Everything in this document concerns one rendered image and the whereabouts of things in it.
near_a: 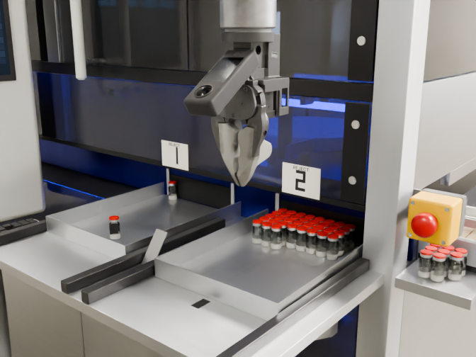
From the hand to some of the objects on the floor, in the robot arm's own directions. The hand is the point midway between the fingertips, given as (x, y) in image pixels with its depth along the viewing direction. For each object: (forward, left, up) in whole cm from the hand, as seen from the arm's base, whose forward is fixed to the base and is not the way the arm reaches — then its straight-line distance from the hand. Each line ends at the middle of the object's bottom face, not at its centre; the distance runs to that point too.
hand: (238, 178), depth 77 cm
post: (+24, -21, -110) cm, 114 cm away
